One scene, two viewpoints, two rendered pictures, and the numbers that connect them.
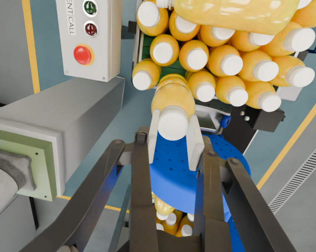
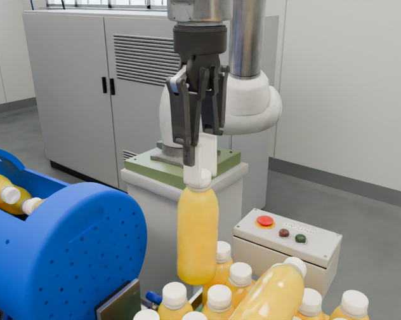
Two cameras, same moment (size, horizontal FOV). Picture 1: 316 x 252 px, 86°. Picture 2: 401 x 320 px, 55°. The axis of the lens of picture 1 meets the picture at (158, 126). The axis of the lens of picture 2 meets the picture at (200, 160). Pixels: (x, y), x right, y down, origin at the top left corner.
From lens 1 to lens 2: 54 cm
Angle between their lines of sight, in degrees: 54
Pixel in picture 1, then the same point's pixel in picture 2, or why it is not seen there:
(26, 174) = (172, 158)
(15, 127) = (220, 181)
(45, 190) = (141, 162)
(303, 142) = not seen: outside the picture
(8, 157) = not seen: hidden behind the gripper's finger
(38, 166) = (174, 169)
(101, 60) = (255, 231)
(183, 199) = (92, 187)
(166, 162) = (124, 215)
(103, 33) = (277, 239)
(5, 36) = not seen: hidden behind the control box
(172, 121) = (203, 173)
